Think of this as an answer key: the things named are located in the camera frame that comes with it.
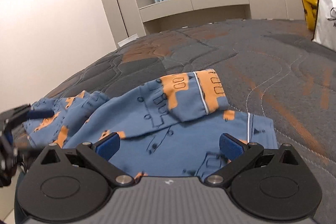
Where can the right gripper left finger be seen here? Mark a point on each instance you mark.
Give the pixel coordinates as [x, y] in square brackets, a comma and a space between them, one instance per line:
[96, 157]

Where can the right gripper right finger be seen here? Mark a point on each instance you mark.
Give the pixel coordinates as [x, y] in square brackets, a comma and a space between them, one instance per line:
[242, 157]

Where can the yellow shopping bag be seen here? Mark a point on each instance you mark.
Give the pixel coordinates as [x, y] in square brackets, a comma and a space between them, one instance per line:
[310, 11]

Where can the white shopping bag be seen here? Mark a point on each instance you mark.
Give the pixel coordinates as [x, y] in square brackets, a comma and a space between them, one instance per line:
[324, 33]

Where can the blue pants with orange cars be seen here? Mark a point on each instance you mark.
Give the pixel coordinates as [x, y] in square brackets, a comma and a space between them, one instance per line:
[169, 126]

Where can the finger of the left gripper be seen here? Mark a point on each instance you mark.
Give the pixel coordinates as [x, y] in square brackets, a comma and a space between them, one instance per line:
[39, 114]

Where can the grey orange quilted mattress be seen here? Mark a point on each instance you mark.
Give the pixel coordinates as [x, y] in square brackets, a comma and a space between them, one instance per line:
[269, 68]

